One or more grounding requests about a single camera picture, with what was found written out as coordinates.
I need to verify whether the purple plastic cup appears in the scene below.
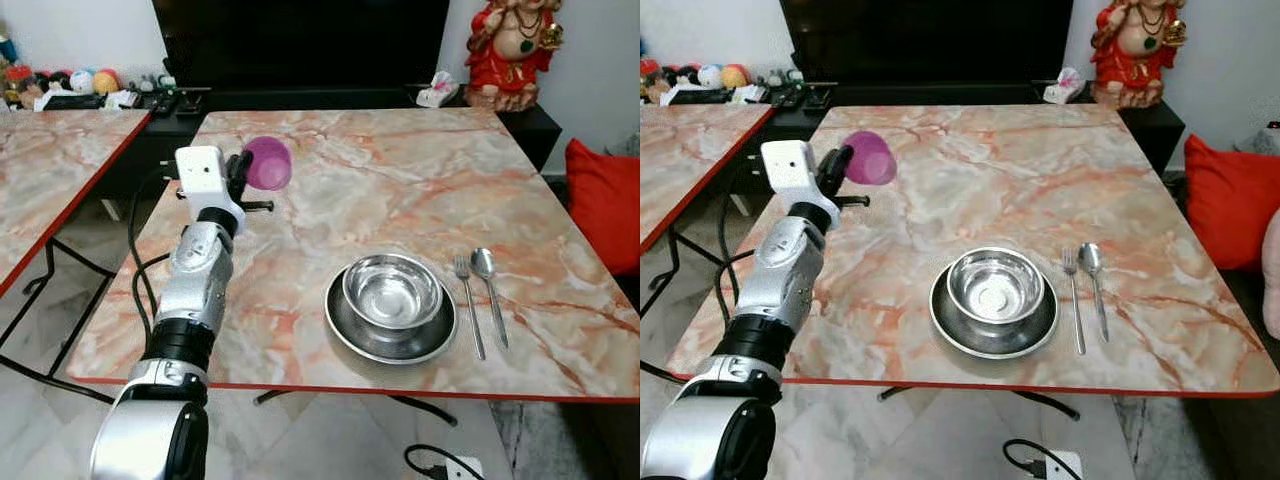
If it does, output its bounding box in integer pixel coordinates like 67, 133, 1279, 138
243, 136, 294, 192
845, 131, 899, 187

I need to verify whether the black television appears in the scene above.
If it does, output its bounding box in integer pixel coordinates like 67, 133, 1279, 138
152, 0, 452, 92
780, 0, 1074, 87

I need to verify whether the steel bowl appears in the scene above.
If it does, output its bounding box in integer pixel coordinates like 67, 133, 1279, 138
342, 253, 445, 332
946, 247, 1047, 327

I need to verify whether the steel plate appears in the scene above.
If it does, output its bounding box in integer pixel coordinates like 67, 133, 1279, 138
324, 262, 459, 365
929, 262, 1060, 360

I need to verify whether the white pink tissue pack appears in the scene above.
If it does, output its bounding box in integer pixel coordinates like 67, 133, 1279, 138
416, 72, 462, 109
1042, 67, 1087, 105

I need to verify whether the red cushion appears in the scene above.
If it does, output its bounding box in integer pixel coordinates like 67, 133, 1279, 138
1183, 133, 1280, 274
565, 138, 641, 277

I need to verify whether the steel spoon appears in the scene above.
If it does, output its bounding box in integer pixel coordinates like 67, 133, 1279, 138
1078, 242, 1112, 344
471, 248, 511, 352

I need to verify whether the steel fork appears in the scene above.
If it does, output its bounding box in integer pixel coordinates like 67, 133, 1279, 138
1061, 248, 1088, 357
453, 255, 488, 362

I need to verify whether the red seated statue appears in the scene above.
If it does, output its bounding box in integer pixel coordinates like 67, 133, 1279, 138
1090, 0, 1189, 110
465, 0, 565, 112

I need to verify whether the pink cushion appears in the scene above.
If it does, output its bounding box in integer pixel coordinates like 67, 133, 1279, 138
1262, 208, 1280, 341

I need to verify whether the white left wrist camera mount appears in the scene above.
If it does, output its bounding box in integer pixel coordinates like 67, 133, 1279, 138
760, 140, 833, 218
175, 146, 247, 227

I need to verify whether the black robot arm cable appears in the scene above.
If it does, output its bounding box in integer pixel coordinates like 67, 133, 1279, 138
127, 168, 193, 353
717, 185, 773, 336

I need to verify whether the black metal table frame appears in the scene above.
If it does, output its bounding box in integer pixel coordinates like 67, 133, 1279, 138
0, 236, 116, 406
640, 228, 723, 386

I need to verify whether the black floor cable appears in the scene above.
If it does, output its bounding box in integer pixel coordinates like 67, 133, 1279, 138
1003, 438, 1047, 479
404, 444, 451, 480

